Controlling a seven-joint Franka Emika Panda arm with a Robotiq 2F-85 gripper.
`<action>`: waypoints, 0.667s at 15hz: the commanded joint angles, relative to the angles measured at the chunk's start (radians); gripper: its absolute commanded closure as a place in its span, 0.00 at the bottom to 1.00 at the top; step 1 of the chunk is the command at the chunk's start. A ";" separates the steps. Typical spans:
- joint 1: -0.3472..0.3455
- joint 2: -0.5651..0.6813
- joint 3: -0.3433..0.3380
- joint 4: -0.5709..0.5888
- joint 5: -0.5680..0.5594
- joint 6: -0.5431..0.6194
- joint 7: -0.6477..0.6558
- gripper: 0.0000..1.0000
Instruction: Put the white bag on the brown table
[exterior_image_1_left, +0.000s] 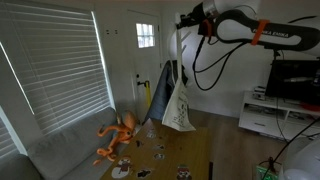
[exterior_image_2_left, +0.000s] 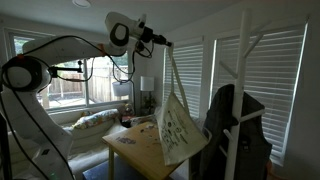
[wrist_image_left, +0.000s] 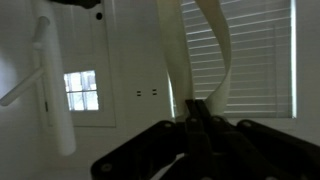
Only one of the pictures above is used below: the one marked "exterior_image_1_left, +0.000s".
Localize dark grey jacket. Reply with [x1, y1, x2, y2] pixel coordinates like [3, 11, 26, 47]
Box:
[144, 59, 190, 123]

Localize black figure sticker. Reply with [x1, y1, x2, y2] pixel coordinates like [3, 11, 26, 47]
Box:
[136, 167, 153, 180]

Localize black television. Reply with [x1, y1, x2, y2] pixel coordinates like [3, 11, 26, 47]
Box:
[265, 59, 320, 107]

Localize wide white window blind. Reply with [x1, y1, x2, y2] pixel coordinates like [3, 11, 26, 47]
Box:
[0, 2, 114, 135]

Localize green electronics box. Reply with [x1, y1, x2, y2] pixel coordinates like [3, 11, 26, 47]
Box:
[255, 164, 280, 180]

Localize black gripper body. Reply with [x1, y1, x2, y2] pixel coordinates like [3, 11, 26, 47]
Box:
[185, 2, 206, 27]

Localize narrow white window blind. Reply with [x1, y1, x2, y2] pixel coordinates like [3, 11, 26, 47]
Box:
[0, 108, 22, 162]

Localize yellow handled tool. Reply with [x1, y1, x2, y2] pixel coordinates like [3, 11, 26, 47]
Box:
[137, 79, 153, 110]

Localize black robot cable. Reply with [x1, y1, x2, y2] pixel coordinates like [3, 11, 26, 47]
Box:
[191, 31, 258, 92]

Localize orange velcro strap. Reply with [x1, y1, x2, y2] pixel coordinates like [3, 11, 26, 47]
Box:
[250, 18, 271, 47]

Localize white coat rack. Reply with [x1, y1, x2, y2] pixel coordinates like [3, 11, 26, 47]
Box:
[174, 12, 193, 86]

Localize grey sofa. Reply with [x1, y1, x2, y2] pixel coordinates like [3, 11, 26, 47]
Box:
[0, 106, 141, 180]

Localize snowman sticker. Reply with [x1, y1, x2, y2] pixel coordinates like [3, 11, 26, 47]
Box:
[111, 156, 135, 180]

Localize white tv stand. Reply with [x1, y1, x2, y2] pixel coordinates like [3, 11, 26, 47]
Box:
[238, 90, 320, 142]

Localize grey console boxes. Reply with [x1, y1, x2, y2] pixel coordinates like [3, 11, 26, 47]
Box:
[251, 85, 268, 101]

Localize orange octopus plush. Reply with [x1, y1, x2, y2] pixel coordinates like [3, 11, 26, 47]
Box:
[92, 109, 138, 166]

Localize brown wooden table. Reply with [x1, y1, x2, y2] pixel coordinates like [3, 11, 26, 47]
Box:
[99, 118, 213, 180]

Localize white tote bag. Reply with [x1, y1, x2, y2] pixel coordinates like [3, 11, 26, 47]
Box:
[161, 27, 197, 133]

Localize thin black floor cable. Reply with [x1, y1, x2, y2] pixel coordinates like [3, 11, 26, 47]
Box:
[261, 116, 320, 180]

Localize white door with window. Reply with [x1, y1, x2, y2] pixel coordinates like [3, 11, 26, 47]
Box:
[124, 9, 164, 124]

